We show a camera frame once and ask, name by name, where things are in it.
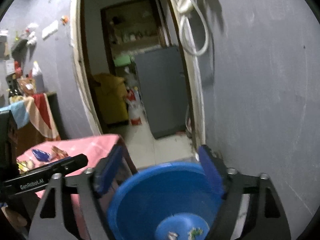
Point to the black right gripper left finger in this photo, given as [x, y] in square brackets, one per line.
[106, 170]

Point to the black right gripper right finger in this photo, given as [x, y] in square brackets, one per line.
[214, 169]

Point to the white red twisted wrapper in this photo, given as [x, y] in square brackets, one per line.
[172, 236]

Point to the person's left hand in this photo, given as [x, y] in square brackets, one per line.
[12, 223]

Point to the yellow snack wrapper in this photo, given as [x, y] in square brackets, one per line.
[25, 166]

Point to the blue snack wrapper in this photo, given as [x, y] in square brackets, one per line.
[41, 155]

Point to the brown wooden cabinet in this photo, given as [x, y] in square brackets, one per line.
[25, 138]

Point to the pink checkered tablecloth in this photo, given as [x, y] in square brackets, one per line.
[54, 217]

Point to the blue plastic basin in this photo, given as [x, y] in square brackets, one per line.
[168, 198]

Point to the red torn wrapper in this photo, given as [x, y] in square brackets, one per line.
[58, 153]

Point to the red cream striped cloth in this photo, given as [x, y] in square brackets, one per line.
[40, 116]

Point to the light blue towel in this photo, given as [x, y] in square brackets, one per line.
[19, 113]

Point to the white red sack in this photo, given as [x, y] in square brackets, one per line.
[133, 102]

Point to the yellow bag in storeroom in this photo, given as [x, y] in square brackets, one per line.
[111, 96]

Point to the green box on shelf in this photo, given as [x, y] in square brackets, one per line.
[122, 60]

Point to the white wall switch plate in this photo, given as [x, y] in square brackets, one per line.
[50, 29]

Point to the orange wall hook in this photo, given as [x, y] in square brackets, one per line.
[64, 19]

